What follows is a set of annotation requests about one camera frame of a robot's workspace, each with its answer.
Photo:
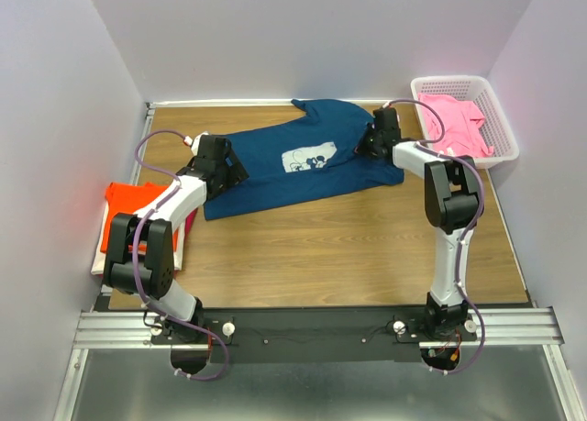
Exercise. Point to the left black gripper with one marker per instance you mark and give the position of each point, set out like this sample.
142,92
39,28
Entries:
237,172

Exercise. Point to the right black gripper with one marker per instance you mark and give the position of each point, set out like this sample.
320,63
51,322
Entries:
359,149

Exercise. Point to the navy blue printed t-shirt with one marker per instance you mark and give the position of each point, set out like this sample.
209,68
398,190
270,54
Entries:
306,159

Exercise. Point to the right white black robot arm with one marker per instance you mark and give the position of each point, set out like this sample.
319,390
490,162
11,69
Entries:
454,201

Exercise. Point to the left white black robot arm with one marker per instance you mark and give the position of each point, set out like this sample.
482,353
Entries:
139,257

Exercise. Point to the magenta folded t-shirt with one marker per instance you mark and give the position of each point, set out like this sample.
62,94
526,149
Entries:
189,221

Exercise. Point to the pink t-shirt in basket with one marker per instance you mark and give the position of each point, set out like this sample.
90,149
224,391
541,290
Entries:
462,121

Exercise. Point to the orange folded t-shirt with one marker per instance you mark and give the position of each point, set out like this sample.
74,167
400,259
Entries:
126,199

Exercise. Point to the white plastic laundry basket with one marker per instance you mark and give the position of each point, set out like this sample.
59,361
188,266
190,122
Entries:
496,130

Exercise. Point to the white folded t-shirt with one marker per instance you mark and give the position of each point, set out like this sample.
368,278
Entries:
98,264

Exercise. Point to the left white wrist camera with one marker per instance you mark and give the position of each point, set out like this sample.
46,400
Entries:
199,145

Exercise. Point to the black mounting base plate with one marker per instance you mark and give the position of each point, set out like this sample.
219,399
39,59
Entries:
316,334

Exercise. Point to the aluminium extrusion rail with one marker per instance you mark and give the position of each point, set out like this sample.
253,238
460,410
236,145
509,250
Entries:
127,330

